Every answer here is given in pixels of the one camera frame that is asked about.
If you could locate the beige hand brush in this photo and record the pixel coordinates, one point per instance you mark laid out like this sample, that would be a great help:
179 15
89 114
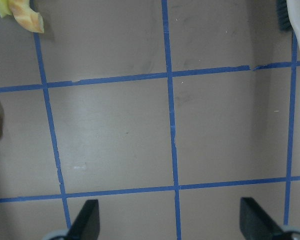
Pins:
288 16

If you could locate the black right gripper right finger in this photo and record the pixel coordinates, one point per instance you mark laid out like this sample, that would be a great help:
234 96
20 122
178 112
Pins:
255 223

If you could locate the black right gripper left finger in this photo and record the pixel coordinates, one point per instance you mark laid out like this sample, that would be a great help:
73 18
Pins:
87 223

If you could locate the yellow green sponge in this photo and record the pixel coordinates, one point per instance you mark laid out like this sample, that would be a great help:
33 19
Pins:
4 9

